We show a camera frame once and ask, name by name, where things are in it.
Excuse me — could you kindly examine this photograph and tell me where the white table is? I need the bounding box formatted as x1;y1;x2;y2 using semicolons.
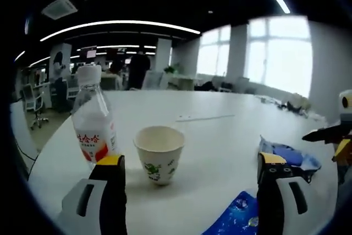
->
27;89;339;235

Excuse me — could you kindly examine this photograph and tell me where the white cabinet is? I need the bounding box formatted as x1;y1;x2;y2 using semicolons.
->
167;74;197;91

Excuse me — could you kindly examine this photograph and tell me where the potted green plant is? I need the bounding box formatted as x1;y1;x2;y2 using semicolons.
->
164;64;182;76

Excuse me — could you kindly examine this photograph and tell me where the blue paddle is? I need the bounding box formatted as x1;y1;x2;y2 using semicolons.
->
258;135;322;185

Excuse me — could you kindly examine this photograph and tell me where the white office chair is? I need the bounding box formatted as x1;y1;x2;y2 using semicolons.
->
21;83;51;130
141;70;164;90

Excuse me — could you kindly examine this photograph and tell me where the black bag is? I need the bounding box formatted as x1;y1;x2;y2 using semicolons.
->
202;80;221;92

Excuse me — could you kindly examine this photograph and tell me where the white paper cup green print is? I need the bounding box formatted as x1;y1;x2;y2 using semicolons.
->
133;125;185;187

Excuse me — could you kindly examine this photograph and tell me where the blue tissue packet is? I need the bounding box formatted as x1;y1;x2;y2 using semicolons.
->
202;189;261;235

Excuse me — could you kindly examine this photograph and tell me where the ceiling air conditioner vent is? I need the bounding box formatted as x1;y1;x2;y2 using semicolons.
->
41;0;79;21

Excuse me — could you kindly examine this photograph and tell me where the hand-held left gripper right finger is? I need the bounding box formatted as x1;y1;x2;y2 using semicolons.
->
256;151;309;235

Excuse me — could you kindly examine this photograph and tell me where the cable clutter on table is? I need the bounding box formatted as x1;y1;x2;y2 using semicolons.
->
255;93;312;115

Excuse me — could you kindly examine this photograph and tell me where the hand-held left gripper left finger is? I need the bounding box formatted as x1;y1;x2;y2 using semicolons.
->
62;154;128;235

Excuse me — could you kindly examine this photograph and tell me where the curved ceiling light strip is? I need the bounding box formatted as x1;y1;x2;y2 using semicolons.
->
40;20;202;42

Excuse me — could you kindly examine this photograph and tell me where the clear plastic water bottle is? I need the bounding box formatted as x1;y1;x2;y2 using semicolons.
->
70;64;119;171

